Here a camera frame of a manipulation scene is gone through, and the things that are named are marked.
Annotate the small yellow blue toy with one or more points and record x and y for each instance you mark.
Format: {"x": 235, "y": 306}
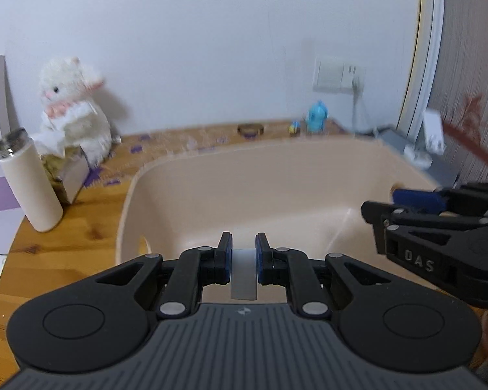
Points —
{"x": 294, "y": 128}

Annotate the tissue box with tissues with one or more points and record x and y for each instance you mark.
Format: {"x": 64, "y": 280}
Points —
{"x": 66, "y": 166}

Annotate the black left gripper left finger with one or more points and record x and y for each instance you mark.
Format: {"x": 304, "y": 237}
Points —
{"x": 186, "y": 277}

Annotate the white wall socket panel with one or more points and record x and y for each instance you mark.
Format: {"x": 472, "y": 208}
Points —
{"x": 336, "y": 76}

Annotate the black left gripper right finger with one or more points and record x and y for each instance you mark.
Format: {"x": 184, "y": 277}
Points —
{"x": 301, "y": 277}

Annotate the blue cartoon figurine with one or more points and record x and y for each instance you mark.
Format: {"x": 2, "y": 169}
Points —
{"x": 316, "y": 118}

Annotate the beige plastic storage basket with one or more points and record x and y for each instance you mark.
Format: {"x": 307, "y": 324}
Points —
{"x": 303, "y": 193}

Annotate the white plush lamb toy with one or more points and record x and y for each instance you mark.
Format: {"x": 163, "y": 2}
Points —
{"x": 66, "y": 88}

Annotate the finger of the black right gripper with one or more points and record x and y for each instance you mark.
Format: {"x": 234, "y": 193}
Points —
{"x": 382, "y": 215}
{"x": 470, "y": 199}

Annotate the white door frame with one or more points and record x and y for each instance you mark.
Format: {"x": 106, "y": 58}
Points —
{"x": 425, "y": 58}

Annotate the cream thermos bottle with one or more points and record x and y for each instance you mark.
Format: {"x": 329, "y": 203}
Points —
{"x": 28, "y": 180}

